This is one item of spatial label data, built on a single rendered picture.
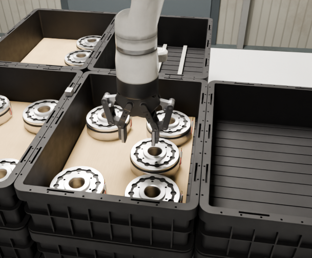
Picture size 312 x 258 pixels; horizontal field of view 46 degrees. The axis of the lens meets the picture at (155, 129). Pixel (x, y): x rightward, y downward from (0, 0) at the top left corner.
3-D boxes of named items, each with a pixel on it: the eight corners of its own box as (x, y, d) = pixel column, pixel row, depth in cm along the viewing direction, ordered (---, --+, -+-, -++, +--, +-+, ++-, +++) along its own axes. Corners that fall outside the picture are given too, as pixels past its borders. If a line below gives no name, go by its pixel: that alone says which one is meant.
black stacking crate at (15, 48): (89, 109, 97) (84, 71, 90) (-15, 100, 101) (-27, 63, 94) (123, 46, 128) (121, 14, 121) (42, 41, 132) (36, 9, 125)
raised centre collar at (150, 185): (162, 206, 64) (162, 203, 64) (135, 200, 65) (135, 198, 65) (168, 186, 68) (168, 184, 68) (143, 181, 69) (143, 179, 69)
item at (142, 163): (176, 174, 71) (176, 172, 71) (125, 169, 72) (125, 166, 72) (181, 142, 79) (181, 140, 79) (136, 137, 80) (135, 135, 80)
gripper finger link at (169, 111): (168, 104, 66) (157, 128, 70) (177, 108, 66) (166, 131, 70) (169, 97, 68) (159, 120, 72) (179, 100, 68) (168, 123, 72)
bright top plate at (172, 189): (173, 222, 62) (173, 220, 62) (117, 210, 64) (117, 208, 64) (184, 181, 70) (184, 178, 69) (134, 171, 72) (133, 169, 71)
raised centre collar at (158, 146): (165, 162, 73) (165, 159, 73) (141, 159, 74) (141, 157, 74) (168, 146, 77) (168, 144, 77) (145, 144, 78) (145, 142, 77)
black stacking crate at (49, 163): (192, 257, 62) (196, 213, 55) (26, 235, 66) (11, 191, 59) (203, 121, 93) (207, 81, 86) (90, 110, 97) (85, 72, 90)
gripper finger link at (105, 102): (109, 91, 69) (120, 116, 73) (100, 93, 70) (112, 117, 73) (105, 99, 67) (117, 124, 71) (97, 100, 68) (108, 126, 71)
